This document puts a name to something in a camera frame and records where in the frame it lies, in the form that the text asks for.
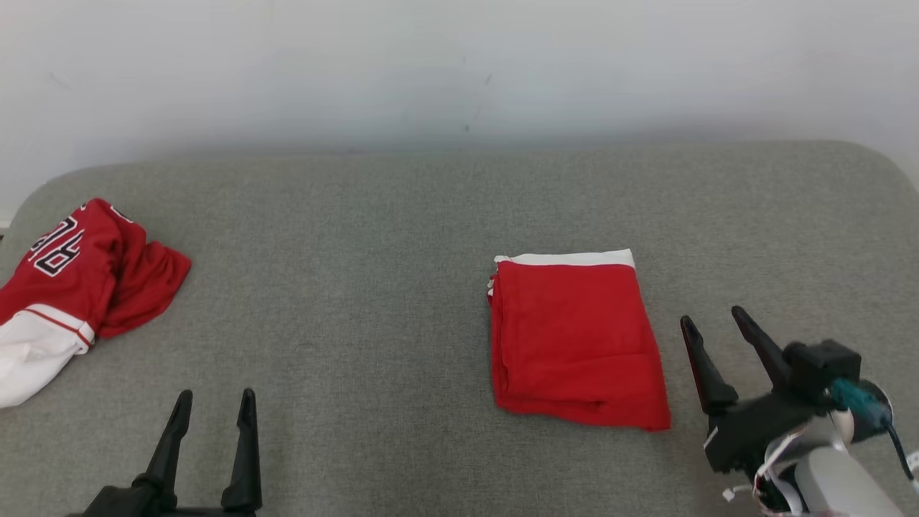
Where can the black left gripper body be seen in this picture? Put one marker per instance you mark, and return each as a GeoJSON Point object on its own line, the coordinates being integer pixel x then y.
{"type": "Point", "coordinates": [122, 504]}

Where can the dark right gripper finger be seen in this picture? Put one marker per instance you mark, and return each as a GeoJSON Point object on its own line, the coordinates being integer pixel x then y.
{"type": "Point", "coordinates": [761, 348]}
{"type": "Point", "coordinates": [707, 373]}

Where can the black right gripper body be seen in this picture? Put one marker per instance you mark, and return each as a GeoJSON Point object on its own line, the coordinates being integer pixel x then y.
{"type": "Point", "coordinates": [761, 431]}

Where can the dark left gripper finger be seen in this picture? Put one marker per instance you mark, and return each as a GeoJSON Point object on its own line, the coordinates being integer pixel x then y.
{"type": "Point", "coordinates": [169, 452]}
{"type": "Point", "coordinates": [245, 452]}

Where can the red Bulls shorts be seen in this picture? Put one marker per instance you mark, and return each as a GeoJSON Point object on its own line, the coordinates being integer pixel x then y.
{"type": "Point", "coordinates": [574, 345]}

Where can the red Bulls jersey white sleeves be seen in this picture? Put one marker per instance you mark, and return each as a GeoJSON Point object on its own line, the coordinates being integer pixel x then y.
{"type": "Point", "coordinates": [64, 287]}

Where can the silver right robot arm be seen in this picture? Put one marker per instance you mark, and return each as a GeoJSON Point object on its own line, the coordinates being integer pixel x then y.
{"type": "Point", "coordinates": [833, 481]}

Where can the grey fabric sofa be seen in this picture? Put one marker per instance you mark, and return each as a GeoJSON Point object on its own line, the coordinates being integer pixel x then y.
{"type": "Point", "coordinates": [323, 287]}

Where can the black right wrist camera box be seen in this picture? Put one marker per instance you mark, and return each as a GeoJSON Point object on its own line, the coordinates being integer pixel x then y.
{"type": "Point", "coordinates": [826, 366]}

